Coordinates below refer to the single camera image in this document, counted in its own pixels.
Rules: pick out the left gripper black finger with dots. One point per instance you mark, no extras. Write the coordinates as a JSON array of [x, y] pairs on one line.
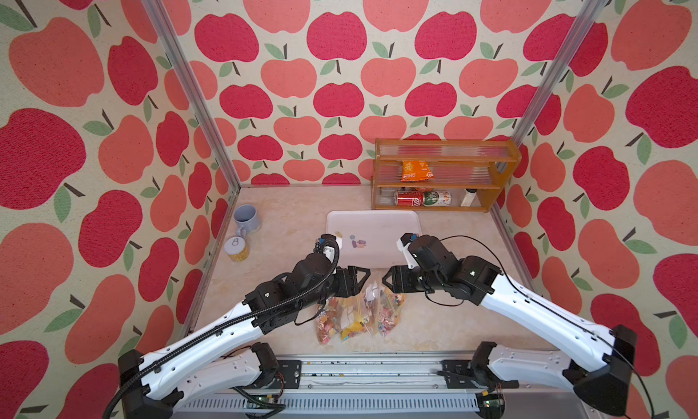
[[353, 288], [359, 274]]

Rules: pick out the blue grey mug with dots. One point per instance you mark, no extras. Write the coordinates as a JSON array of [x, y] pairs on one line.
[[247, 219]]

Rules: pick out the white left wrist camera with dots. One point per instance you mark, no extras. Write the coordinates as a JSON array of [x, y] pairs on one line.
[[329, 246]]

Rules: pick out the white plastic tray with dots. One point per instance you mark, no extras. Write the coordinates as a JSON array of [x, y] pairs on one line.
[[380, 229]]

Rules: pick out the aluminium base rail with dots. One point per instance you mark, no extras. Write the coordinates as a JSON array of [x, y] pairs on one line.
[[419, 385]]

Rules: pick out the orange snack packet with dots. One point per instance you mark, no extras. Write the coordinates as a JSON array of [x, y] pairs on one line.
[[416, 171]]

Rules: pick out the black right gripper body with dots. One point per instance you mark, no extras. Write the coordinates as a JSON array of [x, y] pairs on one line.
[[411, 280]]

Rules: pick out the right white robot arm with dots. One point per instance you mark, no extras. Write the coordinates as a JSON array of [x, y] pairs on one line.
[[592, 361]]

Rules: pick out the red soda can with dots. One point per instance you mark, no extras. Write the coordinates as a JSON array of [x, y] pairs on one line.
[[409, 198]]

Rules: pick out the green white drink can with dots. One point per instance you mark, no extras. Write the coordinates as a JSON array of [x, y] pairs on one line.
[[437, 198]]

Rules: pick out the poured candies pile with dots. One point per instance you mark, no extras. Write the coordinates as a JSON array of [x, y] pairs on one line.
[[357, 243]]

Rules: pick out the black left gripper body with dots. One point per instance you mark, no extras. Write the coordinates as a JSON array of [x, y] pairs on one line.
[[340, 283]]

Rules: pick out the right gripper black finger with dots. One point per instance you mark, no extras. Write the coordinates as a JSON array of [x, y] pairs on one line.
[[390, 279], [392, 288]]

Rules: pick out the wooden shelf rack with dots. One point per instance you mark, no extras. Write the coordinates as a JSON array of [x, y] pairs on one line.
[[457, 165]]

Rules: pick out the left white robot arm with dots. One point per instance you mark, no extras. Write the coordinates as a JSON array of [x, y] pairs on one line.
[[228, 352]]

